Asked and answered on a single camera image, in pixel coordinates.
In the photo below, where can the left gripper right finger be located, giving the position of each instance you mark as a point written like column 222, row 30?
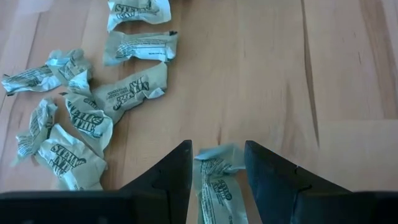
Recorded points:
column 273, row 183

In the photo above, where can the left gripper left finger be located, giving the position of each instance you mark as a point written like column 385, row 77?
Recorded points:
column 174, row 174

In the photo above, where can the green white sweetener packet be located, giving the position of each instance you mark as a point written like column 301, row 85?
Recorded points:
column 70, row 161
column 88, row 121
column 140, row 46
column 130, row 91
column 138, row 11
column 28, row 79
column 73, row 70
column 217, row 193
column 35, row 130

